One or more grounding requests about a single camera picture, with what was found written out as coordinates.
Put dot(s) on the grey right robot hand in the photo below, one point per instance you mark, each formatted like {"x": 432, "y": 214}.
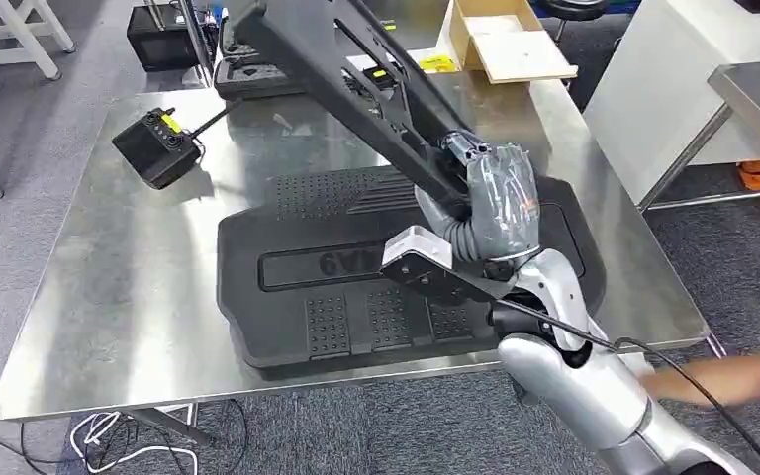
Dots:
{"x": 504, "y": 203}

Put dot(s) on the person's hand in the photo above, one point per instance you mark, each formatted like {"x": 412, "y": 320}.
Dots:
{"x": 665, "y": 383}

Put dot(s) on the long black trim panel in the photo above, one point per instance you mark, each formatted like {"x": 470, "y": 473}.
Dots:
{"x": 301, "y": 56}

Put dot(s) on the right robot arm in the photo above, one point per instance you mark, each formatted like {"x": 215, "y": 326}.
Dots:
{"x": 583, "y": 393}

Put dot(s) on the steel table leg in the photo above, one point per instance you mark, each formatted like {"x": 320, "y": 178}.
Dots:
{"x": 685, "y": 157}
{"x": 716, "y": 346}
{"x": 170, "y": 426}

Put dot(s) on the open cardboard box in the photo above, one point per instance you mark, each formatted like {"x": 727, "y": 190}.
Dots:
{"x": 518, "y": 56}

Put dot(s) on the white cabinet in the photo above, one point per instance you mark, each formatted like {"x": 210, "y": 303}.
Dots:
{"x": 655, "y": 85}

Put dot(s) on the black stool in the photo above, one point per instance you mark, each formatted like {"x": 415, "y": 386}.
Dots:
{"x": 573, "y": 8}

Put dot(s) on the black moulded floor mat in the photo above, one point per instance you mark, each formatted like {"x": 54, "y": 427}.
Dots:
{"x": 288, "y": 328}

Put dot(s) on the black foam equipment case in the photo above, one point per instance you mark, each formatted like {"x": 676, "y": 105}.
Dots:
{"x": 249, "y": 82}

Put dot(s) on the black phone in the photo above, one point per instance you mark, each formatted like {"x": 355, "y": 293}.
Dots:
{"x": 754, "y": 5}

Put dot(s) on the metal stand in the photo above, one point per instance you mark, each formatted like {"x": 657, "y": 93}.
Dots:
{"x": 196, "y": 39}

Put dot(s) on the black device yellow label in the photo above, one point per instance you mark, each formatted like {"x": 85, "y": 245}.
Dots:
{"x": 157, "y": 154}

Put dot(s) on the black equipment box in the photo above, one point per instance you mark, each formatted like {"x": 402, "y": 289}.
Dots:
{"x": 157, "y": 42}

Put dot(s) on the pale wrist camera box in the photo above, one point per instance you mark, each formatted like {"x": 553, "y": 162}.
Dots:
{"x": 419, "y": 242}

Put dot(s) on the black camera mounting bracket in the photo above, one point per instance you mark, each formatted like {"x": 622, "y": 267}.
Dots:
{"x": 439, "y": 282}

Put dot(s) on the steel table rail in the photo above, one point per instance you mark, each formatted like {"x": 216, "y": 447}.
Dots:
{"x": 714, "y": 199}

